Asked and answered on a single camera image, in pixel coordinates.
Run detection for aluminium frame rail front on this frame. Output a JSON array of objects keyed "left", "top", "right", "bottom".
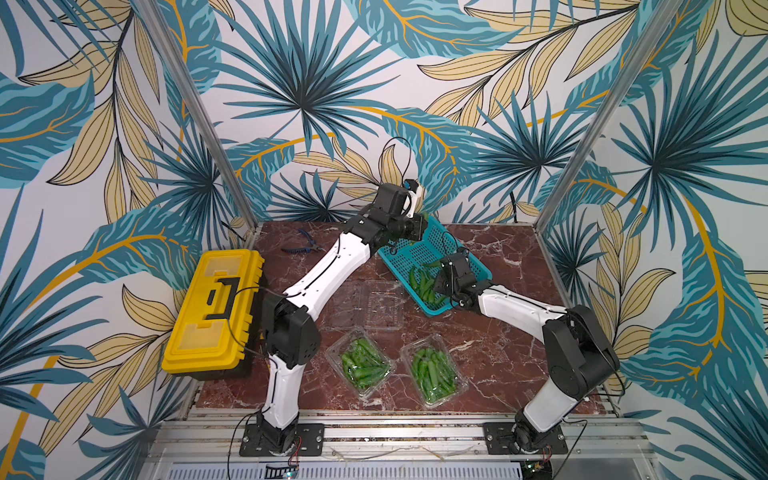
[{"left": 146, "top": 409, "right": 655, "bottom": 465}]

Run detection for yellow black toolbox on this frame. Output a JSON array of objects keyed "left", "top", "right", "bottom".
[{"left": 161, "top": 249, "right": 264, "bottom": 381}]

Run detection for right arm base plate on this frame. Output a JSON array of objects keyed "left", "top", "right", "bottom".
[{"left": 482, "top": 422, "right": 568, "bottom": 455}]

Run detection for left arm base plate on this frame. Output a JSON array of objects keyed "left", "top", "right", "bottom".
[{"left": 238, "top": 423, "right": 325, "bottom": 458}]

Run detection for blue handled pliers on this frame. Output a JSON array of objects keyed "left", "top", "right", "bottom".
[{"left": 281, "top": 228, "right": 324, "bottom": 255}]

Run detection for small green pepper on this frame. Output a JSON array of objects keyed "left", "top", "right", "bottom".
[{"left": 408, "top": 262, "right": 447, "bottom": 308}]

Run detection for teal perforated plastic basket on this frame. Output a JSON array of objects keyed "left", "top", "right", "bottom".
[{"left": 378, "top": 217, "right": 492, "bottom": 317}]

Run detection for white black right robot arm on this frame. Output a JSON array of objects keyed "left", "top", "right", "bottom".
[{"left": 435, "top": 248, "right": 620, "bottom": 452}]

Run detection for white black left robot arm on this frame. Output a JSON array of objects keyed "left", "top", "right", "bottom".
[{"left": 256, "top": 180, "right": 428, "bottom": 453}]

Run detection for clear clamshell container front left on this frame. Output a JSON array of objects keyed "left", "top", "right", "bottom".
[{"left": 325, "top": 327, "right": 396, "bottom": 399}]

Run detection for clear clamshell container front right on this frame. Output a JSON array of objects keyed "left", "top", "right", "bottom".
[{"left": 400, "top": 334, "right": 468, "bottom": 409}]

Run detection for clear plastic clamshell pepper container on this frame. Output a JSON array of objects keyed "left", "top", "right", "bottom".
[{"left": 323, "top": 280, "right": 407, "bottom": 331}]

